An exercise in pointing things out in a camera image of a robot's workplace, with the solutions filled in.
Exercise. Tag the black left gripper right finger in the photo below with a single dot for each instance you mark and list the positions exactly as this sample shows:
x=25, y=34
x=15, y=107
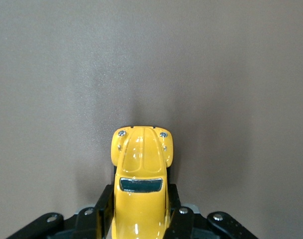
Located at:
x=186, y=226

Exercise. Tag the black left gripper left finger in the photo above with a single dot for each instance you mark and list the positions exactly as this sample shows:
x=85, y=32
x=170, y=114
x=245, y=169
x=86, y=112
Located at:
x=86, y=226

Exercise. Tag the yellow beetle toy car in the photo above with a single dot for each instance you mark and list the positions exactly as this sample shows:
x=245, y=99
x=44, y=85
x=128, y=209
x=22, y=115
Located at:
x=141, y=161

